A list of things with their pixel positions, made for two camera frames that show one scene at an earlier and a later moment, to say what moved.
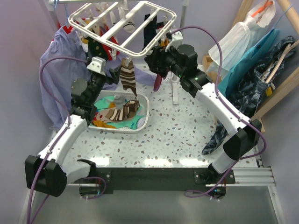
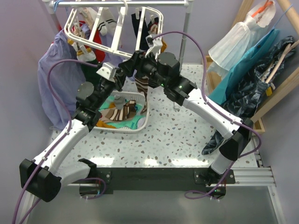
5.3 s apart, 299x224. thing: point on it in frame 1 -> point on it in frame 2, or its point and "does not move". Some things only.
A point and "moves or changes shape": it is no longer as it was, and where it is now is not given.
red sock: x=107 y=51 -> x=97 y=38
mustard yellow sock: x=101 y=123 does not move
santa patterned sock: x=160 y=25 -> x=153 y=29
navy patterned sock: x=149 y=31 -> x=144 y=44
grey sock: x=119 y=100 does not move
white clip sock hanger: x=136 y=27 moves or changes shape
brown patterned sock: x=127 y=74 moves or changes shape
